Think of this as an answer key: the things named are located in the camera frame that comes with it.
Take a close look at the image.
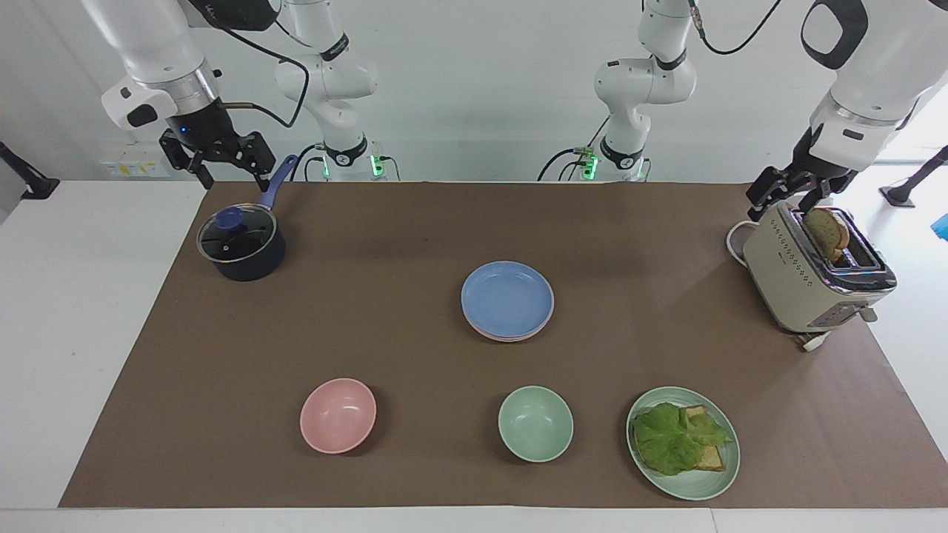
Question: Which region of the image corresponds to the white wall socket strip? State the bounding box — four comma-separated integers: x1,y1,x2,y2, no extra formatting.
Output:
99,151,170,179

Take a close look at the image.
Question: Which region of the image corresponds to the pink bowl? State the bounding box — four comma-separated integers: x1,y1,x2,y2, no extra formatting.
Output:
299,378,378,455

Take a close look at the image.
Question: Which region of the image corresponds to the toasted bread slice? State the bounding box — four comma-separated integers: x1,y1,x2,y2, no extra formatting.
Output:
681,404,728,472

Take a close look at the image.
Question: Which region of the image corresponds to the blue plate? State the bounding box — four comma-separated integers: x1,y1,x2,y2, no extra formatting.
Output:
461,261,555,335

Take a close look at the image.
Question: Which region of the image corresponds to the dark blue saucepan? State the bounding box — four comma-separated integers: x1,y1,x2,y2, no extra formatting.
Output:
196,154,299,282

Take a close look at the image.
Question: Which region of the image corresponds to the brown bread slice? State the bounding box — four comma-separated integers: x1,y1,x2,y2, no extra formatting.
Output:
804,207,852,262

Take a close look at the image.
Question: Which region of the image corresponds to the green plate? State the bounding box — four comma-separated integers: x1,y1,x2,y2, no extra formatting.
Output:
626,386,741,501

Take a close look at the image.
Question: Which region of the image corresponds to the black cable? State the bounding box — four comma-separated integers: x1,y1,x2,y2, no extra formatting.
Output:
210,16,310,130
290,145,328,183
687,0,784,56
538,115,612,183

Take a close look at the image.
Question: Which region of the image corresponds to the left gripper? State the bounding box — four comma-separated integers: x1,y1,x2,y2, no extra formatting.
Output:
745,124,858,222

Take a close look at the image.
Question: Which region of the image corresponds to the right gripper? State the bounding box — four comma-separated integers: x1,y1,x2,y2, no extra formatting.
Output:
158,98,277,193

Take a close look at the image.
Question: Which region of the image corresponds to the beige toaster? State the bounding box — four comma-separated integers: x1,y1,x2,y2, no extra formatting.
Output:
742,199,898,335

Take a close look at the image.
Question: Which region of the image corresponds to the pink plate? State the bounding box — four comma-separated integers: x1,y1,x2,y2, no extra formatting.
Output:
464,296,555,343

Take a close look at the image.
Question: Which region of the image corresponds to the green lettuce leaf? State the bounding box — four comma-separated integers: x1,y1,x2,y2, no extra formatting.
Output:
632,402,735,476

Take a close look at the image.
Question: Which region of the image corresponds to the glass lid with blue knob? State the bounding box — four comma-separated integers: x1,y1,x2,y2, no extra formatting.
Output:
197,204,278,264

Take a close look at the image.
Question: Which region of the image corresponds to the green bowl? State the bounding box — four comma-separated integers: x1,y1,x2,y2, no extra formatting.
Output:
498,386,575,463

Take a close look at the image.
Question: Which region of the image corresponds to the black stand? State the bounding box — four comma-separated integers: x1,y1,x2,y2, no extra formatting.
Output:
0,141,61,201
878,145,948,208

